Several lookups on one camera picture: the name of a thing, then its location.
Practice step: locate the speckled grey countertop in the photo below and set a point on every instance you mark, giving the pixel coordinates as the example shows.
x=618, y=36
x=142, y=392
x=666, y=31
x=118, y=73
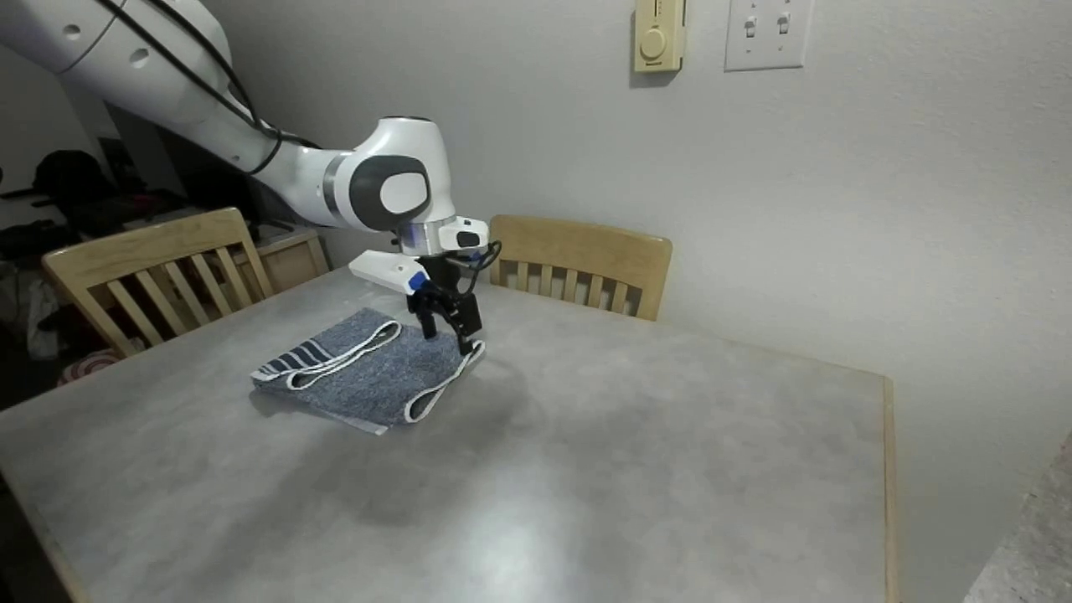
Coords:
x=1032, y=536

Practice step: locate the black bag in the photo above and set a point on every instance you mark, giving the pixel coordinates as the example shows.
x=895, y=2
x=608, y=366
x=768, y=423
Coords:
x=71, y=176

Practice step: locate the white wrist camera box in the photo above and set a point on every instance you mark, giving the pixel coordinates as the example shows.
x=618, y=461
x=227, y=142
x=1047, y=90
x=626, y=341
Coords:
x=387, y=274

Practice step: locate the blue-grey towel with white trim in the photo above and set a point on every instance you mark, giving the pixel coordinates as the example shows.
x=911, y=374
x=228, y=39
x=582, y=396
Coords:
x=356, y=386

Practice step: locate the white wall switch plate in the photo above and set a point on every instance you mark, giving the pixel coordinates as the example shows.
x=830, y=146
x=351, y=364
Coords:
x=768, y=31

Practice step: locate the light wooden cabinet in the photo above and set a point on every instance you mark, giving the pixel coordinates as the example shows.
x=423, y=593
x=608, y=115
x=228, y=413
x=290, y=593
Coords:
x=295, y=260

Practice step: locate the wooden slat-back chair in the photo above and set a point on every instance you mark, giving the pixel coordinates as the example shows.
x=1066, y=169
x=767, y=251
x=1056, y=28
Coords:
x=136, y=251
x=582, y=251

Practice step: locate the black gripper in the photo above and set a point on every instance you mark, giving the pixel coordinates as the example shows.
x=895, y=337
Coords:
x=454, y=279

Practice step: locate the pink cloth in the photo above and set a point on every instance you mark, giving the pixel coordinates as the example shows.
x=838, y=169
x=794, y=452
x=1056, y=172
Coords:
x=88, y=366

